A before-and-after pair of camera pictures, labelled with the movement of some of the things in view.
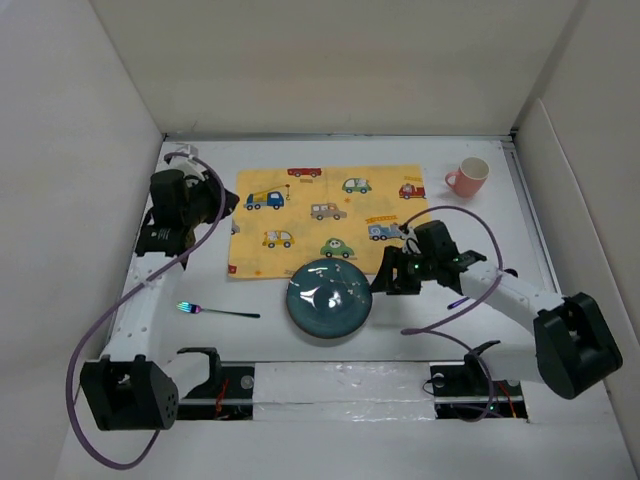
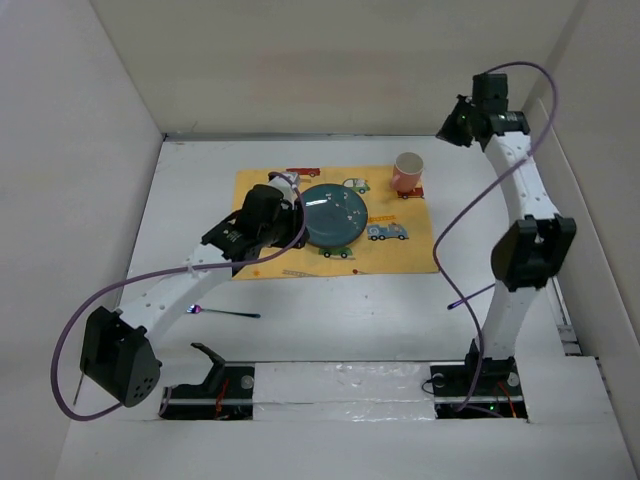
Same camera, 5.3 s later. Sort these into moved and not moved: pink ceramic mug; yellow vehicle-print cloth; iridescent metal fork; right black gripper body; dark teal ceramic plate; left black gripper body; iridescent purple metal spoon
Moved: left black gripper body; right black gripper body; pink ceramic mug; dark teal ceramic plate
Not moved: yellow vehicle-print cloth; iridescent purple metal spoon; iridescent metal fork
